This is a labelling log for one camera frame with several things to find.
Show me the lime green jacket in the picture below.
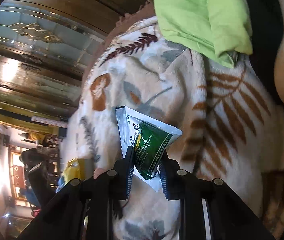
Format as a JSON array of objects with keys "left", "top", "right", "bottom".
[{"left": 153, "top": 0, "right": 253, "bottom": 68}]

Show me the yellow rimmed white tray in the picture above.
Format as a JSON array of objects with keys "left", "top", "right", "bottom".
[{"left": 63, "top": 158, "right": 93, "bottom": 184}]

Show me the wooden glass door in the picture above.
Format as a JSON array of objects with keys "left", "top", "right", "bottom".
[{"left": 0, "top": 0, "right": 144, "bottom": 119}]

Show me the leaf pattern fleece blanket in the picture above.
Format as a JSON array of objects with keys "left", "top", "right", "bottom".
[{"left": 61, "top": 3, "right": 284, "bottom": 239}]

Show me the green white sachet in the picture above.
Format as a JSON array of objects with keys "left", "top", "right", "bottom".
[{"left": 115, "top": 106, "right": 183, "bottom": 192}]

